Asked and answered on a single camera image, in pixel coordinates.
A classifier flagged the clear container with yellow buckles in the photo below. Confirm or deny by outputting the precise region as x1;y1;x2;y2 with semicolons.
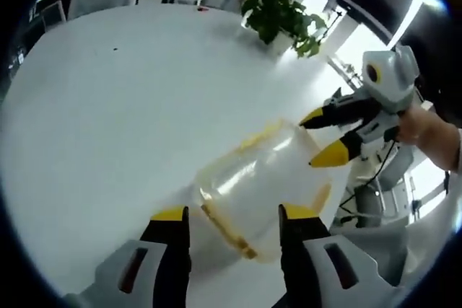
193;118;333;262

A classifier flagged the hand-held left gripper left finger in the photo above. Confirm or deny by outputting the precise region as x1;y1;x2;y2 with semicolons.
82;205;192;308

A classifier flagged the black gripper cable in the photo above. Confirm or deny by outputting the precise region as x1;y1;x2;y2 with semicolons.
339;131;400;223

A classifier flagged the green potted plant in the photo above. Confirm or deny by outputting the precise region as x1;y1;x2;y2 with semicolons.
240;0;328;59

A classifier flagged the small grey chair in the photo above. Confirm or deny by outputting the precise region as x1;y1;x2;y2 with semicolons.
40;1;69;28

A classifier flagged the grey office chair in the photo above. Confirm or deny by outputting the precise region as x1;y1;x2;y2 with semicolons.
67;0;141;19

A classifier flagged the black metal stand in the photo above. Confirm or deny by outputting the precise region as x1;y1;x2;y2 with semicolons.
322;0;348;41

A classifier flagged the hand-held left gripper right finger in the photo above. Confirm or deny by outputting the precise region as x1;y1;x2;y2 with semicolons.
277;203;398;308

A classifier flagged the person's right hand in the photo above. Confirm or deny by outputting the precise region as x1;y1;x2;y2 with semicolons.
395;104;462;172

